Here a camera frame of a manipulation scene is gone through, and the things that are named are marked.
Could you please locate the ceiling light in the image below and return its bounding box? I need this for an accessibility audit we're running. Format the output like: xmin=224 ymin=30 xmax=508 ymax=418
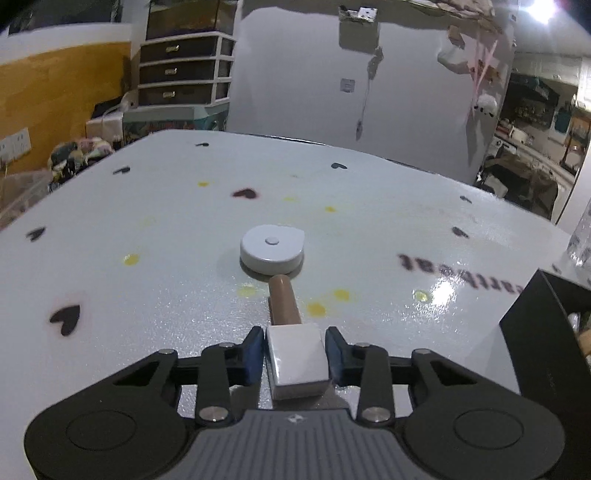
xmin=530 ymin=0 xmax=565 ymax=25

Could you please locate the white wall socket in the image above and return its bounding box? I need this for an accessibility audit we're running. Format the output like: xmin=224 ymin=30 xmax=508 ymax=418
xmin=0 ymin=129 xmax=33 ymax=162

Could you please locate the white plastic bag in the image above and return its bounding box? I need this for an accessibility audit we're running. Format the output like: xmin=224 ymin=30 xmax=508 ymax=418
xmin=436 ymin=39 xmax=476 ymax=75

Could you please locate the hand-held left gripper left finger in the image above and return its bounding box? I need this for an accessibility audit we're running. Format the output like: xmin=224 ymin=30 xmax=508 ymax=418
xmin=113 ymin=326 xmax=266 ymax=428

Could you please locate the pile of colourful cloth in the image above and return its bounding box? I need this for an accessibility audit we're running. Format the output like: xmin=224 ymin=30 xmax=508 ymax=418
xmin=48 ymin=136 xmax=123 ymax=186

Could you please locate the glass fish tank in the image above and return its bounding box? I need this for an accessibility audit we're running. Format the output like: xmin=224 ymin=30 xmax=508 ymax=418
xmin=147 ymin=0 xmax=238 ymax=40

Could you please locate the pink ribbon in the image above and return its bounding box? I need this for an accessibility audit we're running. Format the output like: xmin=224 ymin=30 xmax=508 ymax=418
xmin=471 ymin=39 xmax=502 ymax=112

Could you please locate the white block with brown handle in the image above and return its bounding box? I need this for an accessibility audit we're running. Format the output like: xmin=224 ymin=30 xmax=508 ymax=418
xmin=265 ymin=274 xmax=331 ymax=401

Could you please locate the white hanging cable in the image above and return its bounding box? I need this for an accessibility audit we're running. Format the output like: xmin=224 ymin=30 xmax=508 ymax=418
xmin=355 ymin=46 xmax=384 ymax=140

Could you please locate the kitchen wall shelf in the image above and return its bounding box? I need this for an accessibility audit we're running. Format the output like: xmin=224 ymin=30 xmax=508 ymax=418
xmin=508 ymin=74 xmax=579 ymax=131

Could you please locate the round white tape measure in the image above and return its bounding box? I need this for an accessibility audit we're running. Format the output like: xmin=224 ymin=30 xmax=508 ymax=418
xmin=239 ymin=224 xmax=305 ymax=277

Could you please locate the patterned hanging cloth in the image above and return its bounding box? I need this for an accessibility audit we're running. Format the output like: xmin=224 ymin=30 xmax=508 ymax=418
xmin=406 ymin=0 xmax=500 ymax=33

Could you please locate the silver wall holder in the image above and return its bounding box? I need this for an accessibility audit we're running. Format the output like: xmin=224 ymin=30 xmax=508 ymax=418
xmin=338 ymin=4 xmax=378 ymax=23

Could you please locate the clear water bottle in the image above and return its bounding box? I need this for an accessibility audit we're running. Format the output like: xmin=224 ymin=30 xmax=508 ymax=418
xmin=567 ymin=203 xmax=591 ymax=269

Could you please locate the clear plastic bin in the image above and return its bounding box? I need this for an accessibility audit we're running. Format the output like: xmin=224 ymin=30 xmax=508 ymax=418
xmin=0 ymin=171 xmax=52 ymax=223

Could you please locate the white drawer unit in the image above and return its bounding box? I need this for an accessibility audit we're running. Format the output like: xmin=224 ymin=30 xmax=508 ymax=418
xmin=137 ymin=33 xmax=236 ymax=108

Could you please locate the chair with dark jacket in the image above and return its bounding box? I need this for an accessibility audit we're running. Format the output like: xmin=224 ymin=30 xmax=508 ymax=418
xmin=480 ymin=154 xmax=560 ymax=219

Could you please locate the black storage box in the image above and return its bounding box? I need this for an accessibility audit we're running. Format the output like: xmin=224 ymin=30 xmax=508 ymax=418
xmin=499 ymin=269 xmax=591 ymax=402

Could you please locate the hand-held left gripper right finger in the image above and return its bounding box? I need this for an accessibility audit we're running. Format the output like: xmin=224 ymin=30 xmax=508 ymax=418
xmin=324 ymin=326 xmax=477 ymax=428

